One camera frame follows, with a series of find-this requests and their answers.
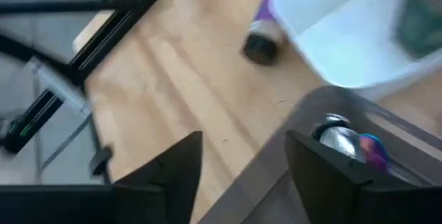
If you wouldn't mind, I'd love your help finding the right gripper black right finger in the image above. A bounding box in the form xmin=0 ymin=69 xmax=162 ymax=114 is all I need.
xmin=285 ymin=130 xmax=442 ymax=224

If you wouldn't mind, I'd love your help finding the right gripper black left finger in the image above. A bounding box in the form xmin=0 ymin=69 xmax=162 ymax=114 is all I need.
xmin=113 ymin=131 xmax=204 ymax=224

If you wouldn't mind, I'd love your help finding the purple-label spice jar black cap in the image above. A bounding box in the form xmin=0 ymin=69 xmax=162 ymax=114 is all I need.
xmin=242 ymin=0 xmax=285 ymax=67

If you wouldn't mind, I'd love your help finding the grey translucent plastic bin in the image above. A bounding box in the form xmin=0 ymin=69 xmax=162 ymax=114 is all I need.
xmin=198 ymin=85 xmax=442 ymax=224

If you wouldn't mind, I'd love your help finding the black edge clamp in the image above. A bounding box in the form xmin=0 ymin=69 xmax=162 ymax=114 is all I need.
xmin=88 ymin=145 xmax=113 ymax=177

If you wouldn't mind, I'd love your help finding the white plastic bin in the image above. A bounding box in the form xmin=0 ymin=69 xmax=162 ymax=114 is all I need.
xmin=268 ymin=0 xmax=442 ymax=101

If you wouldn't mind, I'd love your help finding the white frame bracket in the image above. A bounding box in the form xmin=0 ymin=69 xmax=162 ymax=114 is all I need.
xmin=26 ymin=57 xmax=91 ymax=115

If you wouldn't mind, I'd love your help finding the black aluminium table frame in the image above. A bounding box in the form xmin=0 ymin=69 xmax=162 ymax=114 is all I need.
xmin=0 ymin=0 xmax=182 ymax=156

